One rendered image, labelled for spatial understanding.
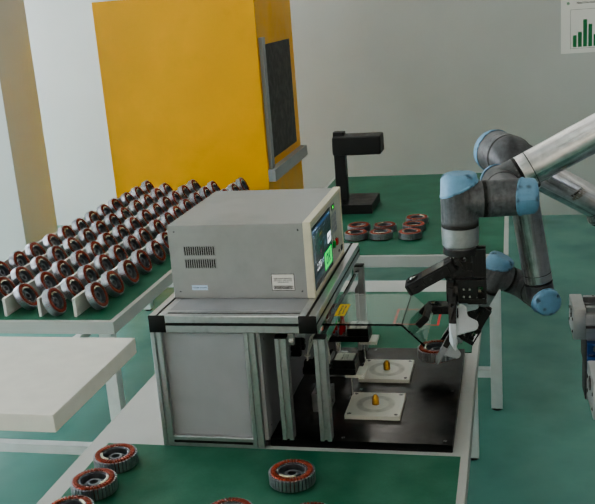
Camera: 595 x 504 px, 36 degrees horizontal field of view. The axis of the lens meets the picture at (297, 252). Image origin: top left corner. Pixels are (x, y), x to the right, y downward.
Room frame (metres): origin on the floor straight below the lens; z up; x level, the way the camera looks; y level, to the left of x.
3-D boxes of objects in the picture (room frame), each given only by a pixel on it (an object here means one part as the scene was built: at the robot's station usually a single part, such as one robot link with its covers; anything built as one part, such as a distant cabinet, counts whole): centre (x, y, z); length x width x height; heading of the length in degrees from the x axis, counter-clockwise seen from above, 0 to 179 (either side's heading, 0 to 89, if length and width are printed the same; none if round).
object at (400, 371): (2.54, -0.24, 0.78); 0.15 x 0.15 x 0.01; 76
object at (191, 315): (2.50, 0.10, 1.09); 0.68 x 0.44 x 0.05; 166
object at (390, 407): (2.30, -0.18, 0.78); 0.15 x 0.15 x 0.01; 76
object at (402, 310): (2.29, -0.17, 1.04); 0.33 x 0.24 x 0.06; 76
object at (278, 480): (1.97, 0.05, 0.77); 0.11 x 0.11 x 0.04
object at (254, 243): (2.51, 0.10, 1.22); 0.44 x 0.39 x 0.20; 166
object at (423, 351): (2.50, -0.39, 0.84); 0.11 x 0.11 x 0.04
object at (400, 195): (4.77, -0.59, 0.37); 1.85 x 1.10 x 0.75; 166
